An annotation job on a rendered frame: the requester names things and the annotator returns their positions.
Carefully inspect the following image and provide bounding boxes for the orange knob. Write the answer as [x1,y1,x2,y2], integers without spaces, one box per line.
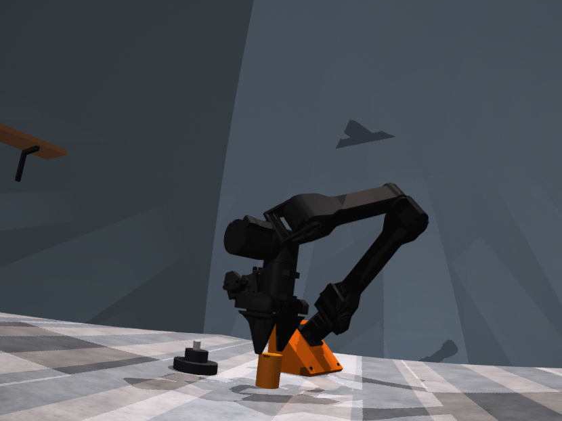
[256,352,282,389]

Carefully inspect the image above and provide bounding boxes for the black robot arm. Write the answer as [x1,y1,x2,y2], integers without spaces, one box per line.
[223,183,429,347]

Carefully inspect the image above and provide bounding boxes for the black round pedestal with silver d-shaped shaft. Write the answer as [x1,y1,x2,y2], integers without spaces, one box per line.
[173,340,218,376]

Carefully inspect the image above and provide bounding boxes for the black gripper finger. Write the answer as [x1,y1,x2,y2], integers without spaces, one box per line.
[272,313,305,352]
[238,310,279,355]

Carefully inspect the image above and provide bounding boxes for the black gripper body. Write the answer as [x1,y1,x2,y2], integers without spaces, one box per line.
[235,262,309,316]

